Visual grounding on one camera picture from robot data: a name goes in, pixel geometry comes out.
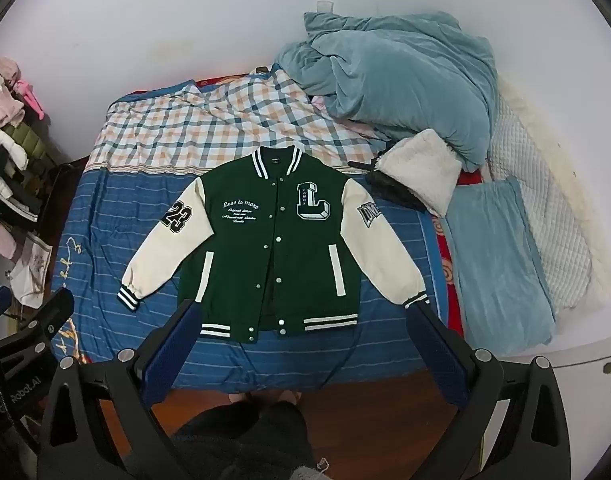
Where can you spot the person's dark fleece trousers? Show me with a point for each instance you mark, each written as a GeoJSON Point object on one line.
{"type": "Point", "coordinates": [245, 440]}

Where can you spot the red patterned sheet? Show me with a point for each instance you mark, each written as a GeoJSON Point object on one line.
{"type": "Point", "coordinates": [443, 245]}

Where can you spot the white wall socket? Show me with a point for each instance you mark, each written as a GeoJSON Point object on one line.
{"type": "Point", "coordinates": [323, 5]}

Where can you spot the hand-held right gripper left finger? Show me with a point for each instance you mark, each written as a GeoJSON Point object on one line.
{"type": "Point", "coordinates": [169, 355]}

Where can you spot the black cloth item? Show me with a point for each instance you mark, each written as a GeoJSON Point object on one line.
{"type": "Point", "coordinates": [390, 191]}

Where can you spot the white fleece cushion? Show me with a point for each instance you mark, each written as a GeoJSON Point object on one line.
{"type": "Point", "coordinates": [420, 170]}

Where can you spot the white tote bag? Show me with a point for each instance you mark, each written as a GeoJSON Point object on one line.
{"type": "Point", "coordinates": [30, 270]}

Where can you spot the green and cream varsity jacket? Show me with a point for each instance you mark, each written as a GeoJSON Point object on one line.
{"type": "Point", "coordinates": [245, 260]}

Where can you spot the blue striped bedsheet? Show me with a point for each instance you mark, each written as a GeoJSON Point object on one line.
{"type": "Point", "coordinates": [100, 240]}

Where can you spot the teal folded blanket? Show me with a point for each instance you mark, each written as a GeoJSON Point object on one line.
{"type": "Point", "coordinates": [490, 270]}

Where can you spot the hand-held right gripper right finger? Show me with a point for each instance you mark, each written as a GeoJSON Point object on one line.
{"type": "Point", "coordinates": [438, 355]}

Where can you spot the white quilted mattress pad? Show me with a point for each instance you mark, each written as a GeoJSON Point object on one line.
{"type": "Point", "coordinates": [545, 200]}

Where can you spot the pink clothes hanger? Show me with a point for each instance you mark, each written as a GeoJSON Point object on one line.
{"type": "Point", "coordinates": [29, 97]}

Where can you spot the teal plush duvet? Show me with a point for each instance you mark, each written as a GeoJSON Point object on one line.
{"type": "Point", "coordinates": [395, 70]}

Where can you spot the grey fuzzy cloth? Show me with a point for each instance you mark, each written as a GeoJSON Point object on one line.
{"type": "Point", "coordinates": [310, 474]}

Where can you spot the plaid blanket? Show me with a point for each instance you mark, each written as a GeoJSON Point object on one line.
{"type": "Point", "coordinates": [185, 125]}

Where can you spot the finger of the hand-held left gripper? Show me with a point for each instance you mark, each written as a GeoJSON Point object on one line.
{"type": "Point", "coordinates": [49, 317]}

